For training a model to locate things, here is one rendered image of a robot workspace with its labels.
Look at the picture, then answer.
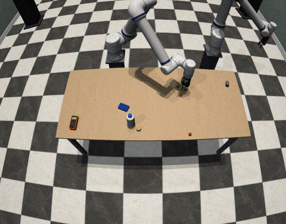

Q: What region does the tan mat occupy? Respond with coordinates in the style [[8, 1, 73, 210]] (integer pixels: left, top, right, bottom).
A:
[[171, 82, 190, 96]]

